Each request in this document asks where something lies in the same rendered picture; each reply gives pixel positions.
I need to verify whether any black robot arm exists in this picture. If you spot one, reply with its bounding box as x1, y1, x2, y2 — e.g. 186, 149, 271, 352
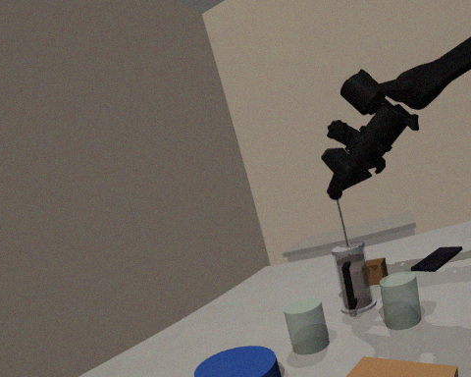
327, 36, 471, 154

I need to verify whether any glass french press with black knob plunger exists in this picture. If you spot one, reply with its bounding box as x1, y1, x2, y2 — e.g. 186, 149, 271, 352
329, 190, 377, 314

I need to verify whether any blue cylinder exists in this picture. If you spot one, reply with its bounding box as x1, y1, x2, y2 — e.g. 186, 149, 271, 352
194, 346, 282, 377

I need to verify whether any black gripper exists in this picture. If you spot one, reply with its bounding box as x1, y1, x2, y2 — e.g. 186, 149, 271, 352
321, 122, 393, 196

